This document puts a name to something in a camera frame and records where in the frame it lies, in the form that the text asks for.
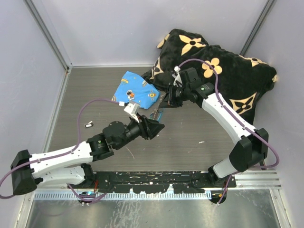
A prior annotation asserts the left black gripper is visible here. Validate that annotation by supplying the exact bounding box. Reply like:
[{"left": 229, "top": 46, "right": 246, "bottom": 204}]
[{"left": 114, "top": 112, "right": 164, "bottom": 150}]

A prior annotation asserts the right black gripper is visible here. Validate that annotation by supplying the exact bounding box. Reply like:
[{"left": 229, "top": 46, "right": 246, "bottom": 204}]
[{"left": 160, "top": 82, "right": 190, "bottom": 108}]

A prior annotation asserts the white blue large keyring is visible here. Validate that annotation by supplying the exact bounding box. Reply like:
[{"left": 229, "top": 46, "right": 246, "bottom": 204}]
[{"left": 149, "top": 94, "right": 165, "bottom": 122}]

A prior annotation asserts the black key tag with key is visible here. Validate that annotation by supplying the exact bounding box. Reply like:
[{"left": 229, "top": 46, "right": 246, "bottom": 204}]
[{"left": 85, "top": 122, "right": 94, "bottom": 128}]

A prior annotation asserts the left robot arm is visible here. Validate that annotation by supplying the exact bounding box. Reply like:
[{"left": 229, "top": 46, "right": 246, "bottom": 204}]
[{"left": 10, "top": 115, "right": 165, "bottom": 195}]

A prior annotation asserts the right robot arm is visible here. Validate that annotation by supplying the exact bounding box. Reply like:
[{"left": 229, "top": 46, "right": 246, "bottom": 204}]
[{"left": 160, "top": 66, "right": 268, "bottom": 187}]

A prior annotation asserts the blue space print cloth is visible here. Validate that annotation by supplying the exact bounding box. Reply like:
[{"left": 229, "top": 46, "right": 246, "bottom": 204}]
[{"left": 112, "top": 71, "right": 160, "bottom": 109}]

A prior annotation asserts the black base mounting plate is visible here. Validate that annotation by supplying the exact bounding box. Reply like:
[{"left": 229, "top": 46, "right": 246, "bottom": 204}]
[{"left": 67, "top": 171, "right": 238, "bottom": 194}]

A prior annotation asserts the black floral plush pillow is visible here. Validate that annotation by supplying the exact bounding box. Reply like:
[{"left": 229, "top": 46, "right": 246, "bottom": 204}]
[{"left": 142, "top": 28, "right": 277, "bottom": 124}]

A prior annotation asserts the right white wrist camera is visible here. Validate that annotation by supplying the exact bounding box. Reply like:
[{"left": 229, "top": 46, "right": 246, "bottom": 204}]
[{"left": 172, "top": 66, "right": 183, "bottom": 87}]

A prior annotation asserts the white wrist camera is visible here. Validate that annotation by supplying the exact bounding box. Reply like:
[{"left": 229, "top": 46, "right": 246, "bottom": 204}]
[
  {"left": 118, "top": 101, "right": 140, "bottom": 123},
  {"left": 172, "top": 66, "right": 183, "bottom": 87}
]

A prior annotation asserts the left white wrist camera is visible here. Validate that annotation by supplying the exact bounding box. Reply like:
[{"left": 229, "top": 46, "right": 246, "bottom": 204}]
[{"left": 118, "top": 101, "right": 140, "bottom": 123}]

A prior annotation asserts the slotted cable duct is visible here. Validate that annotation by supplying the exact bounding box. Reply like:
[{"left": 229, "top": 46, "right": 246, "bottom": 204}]
[{"left": 34, "top": 190, "right": 211, "bottom": 200}]

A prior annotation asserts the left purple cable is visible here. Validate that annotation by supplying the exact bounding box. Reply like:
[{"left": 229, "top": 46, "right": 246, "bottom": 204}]
[{"left": 0, "top": 98, "right": 123, "bottom": 205}]

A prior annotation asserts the purple cable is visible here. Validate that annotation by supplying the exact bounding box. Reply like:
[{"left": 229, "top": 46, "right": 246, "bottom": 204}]
[
  {"left": 174, "top": 58, "right": 280, "bottom": 207},
  {"left": 0, "top": 98, "right": 123, "bottom": 205}
]

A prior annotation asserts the aluminium frame rail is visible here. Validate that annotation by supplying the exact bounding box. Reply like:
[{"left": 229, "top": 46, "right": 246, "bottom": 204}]
[{"left": 38, "top": 168, "right": 281, "bottom": 190}]

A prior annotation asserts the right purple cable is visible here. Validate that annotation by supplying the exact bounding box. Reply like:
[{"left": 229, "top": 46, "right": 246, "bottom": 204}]
[{"left": 174, "top": 58, "right": 280, "bottom": 207}]

